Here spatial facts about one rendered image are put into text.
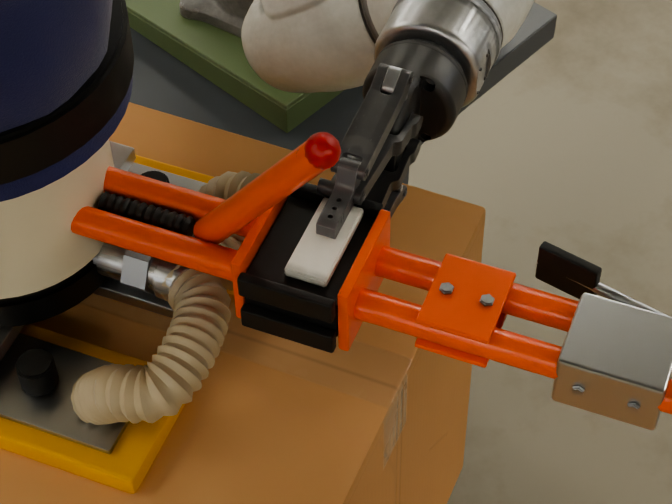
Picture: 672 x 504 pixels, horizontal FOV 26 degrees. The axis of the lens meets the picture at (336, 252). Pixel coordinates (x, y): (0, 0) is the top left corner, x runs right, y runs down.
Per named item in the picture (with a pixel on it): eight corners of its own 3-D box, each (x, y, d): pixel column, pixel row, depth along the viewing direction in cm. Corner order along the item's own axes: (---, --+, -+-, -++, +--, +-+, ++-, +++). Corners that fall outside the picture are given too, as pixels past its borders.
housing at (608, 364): (548, 404, 95) (555, 364, 92) (576, 327, 100) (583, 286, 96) (653, 437, 94) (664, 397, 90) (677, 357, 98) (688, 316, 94)
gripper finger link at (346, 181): (363, 188, 101) (363, 158, 99) (335, 240, 98) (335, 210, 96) (343, 182, 101) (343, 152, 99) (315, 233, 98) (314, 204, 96)
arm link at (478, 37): (498, 84, 118) (474, 133, 114) (392, 56, 120) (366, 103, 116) (508, -3, 111) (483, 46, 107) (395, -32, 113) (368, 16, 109)
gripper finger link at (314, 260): (364, 215, 100) (364, 207, 100) (325, 289, 96) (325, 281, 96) (323, 203, 101) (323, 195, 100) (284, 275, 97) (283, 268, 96)
